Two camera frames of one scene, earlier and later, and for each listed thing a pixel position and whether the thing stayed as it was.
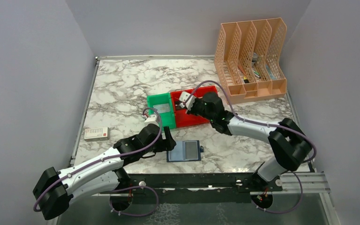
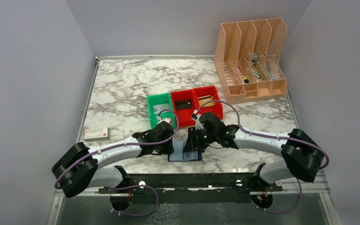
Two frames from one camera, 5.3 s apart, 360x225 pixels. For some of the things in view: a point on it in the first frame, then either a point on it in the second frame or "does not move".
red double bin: (182, 118) does not move
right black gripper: (191, 111) to (193, 143)
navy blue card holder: (185, 151) does not move
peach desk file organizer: (249, 56) does not move
